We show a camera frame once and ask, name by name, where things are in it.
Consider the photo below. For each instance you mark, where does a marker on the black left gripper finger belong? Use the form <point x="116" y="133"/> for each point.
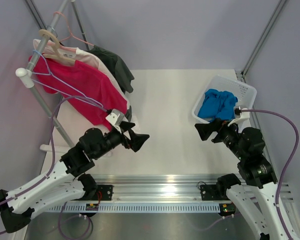
<point x="125" y="126"/>
<point x="137" y="140"/>

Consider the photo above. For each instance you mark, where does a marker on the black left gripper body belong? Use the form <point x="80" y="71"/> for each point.
<point x="113" y="138"/>

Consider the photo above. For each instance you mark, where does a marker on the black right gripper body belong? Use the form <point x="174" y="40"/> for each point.
<point x="228" y="135"/>

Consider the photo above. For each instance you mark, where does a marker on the blue t shirt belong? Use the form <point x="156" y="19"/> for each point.
<point x="218" y="105"/>

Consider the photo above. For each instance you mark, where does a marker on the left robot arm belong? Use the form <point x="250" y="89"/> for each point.
<point x="16" y="214"/>

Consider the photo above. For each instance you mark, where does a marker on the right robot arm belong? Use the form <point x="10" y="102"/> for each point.
<point x="266" y="220"/>

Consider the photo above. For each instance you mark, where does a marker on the dark green t shirt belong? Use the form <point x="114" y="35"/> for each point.
<point x="116" y="66"/>

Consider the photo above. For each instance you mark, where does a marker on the red t shirt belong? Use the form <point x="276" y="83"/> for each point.
<point x="79" y="79"/>

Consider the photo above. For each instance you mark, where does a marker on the white t shirt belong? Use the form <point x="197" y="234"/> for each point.
<point x="95" y="115"/>

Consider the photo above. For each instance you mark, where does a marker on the wooden hanger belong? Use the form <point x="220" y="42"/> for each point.
<point x="56" y="55"/>

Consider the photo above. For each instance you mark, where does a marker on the white plastic basket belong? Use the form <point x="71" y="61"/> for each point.
<point x="245" y="93"/>

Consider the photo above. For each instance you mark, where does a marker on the white pole connector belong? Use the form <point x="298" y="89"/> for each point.
<point x="25" y="76"/>

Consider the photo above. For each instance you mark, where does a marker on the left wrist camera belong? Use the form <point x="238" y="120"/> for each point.
<point x="115" y="117"/>

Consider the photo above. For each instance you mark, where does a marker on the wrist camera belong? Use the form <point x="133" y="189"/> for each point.
<point x="240" y="116"/>
<point x="115" y="117"/>

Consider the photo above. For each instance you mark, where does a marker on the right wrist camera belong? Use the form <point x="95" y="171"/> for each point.
<point x="240" y="116"/>

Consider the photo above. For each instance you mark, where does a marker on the aluminium rail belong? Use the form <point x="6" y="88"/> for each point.
<point x="189" y="188"/>

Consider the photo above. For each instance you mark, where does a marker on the white slotted cable duct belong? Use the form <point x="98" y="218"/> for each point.
<point x="199" y="207"/>

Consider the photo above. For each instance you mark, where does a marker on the pink wire hanger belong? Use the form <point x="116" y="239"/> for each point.
<point x="71" y="34"/>

